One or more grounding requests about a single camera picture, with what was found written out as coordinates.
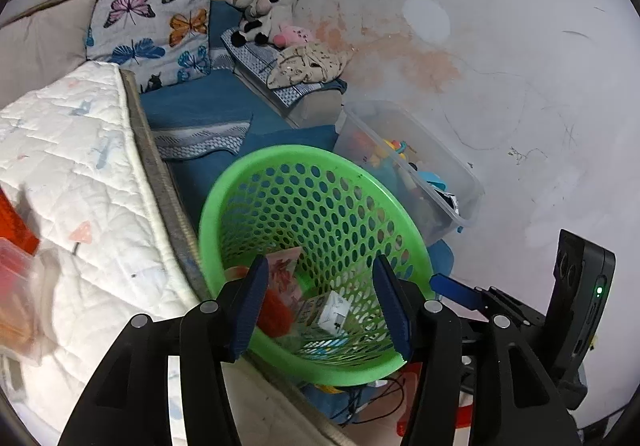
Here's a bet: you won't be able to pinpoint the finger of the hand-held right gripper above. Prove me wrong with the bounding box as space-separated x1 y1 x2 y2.
429 273 530 320

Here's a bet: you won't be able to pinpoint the striped folded cloth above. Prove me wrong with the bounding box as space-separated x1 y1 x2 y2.
220 26 348 128

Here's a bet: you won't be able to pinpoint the green plastic basket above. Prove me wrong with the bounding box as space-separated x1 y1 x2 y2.
198 145 435 387

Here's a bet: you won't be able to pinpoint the pile of colourful toys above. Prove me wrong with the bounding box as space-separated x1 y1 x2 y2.
350 126 461 237

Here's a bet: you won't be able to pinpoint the black cables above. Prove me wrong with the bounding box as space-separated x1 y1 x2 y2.
340 376 406 427

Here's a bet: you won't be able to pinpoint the pink plush toy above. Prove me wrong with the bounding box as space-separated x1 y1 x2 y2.
272 22 316 48

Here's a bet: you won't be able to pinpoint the pink snack wrapper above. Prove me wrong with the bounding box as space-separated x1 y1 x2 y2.
265 246 306 307

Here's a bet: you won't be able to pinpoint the red net bag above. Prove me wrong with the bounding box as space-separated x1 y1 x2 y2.
225 266 296 338

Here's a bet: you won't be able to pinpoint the beige spotted cloth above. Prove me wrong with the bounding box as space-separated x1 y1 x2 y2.
265 40 356 89

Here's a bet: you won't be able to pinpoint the white quilted blanket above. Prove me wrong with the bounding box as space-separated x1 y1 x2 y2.
0 60 341 446

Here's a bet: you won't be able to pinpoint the large butterfly print pillow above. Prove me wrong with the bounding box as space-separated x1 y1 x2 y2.
85 0 215 94

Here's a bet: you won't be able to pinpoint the black white cow plush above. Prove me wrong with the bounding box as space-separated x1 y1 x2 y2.
225 0 296 48

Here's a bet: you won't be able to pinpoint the blue bed sheet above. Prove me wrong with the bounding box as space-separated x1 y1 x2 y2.
140 0 456 427

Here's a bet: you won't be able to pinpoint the red plastic item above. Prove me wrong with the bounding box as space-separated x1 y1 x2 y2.
397 371 473 437

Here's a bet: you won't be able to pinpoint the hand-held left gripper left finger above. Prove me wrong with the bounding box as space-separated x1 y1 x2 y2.
57 254 271 446

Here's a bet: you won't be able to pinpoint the blue patterned towel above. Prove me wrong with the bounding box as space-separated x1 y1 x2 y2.
150 115 255 162

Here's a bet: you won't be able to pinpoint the clear plastic storage box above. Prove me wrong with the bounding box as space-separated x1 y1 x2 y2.
332 100 485 247

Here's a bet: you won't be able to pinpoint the clear red snack packet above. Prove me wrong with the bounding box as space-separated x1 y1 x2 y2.
0 238 58 367

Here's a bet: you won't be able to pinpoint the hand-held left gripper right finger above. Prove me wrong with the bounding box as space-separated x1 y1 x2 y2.
372 253 583 446

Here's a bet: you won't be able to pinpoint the beige pillow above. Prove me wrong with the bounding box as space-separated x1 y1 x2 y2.
0 0 98 107

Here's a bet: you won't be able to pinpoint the blue white milk carton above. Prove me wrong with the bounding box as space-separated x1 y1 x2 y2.
292 291 353 352

